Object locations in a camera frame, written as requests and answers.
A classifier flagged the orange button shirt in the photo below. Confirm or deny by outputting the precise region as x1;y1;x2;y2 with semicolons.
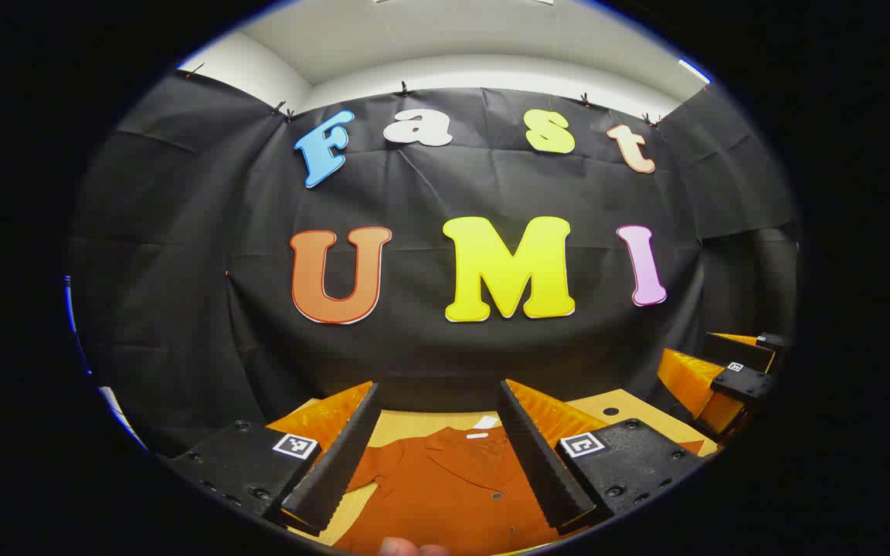
335;415;707;556

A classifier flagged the black backdrop cloth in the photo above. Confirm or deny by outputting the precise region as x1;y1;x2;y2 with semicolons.
66;69;801;456

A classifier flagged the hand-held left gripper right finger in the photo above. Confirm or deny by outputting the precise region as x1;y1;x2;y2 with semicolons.
498;378;712;535

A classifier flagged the ceiling light strip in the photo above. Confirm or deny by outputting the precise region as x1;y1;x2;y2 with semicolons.
677;57;713;85

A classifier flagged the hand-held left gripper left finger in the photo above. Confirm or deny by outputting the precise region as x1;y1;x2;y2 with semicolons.
169;381;382;535

